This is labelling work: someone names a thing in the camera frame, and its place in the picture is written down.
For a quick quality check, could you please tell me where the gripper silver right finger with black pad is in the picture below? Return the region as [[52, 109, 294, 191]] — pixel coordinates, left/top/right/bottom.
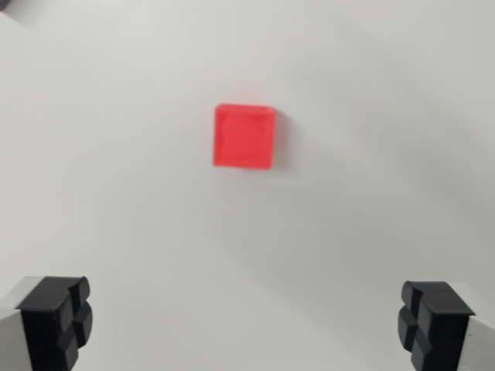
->
[[396, 280, 495, 371]]

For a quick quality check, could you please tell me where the red studded plastic cube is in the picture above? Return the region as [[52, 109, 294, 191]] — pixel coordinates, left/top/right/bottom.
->
[[211, 103, 277, 171]]

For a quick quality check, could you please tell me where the grey embossed plastic cube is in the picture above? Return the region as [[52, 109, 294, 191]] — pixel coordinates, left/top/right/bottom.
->
[[0, 0, 25, 27]]

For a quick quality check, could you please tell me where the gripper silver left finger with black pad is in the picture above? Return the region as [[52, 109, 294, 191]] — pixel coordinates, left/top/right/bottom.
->
[[0, 275, 94, 371]]

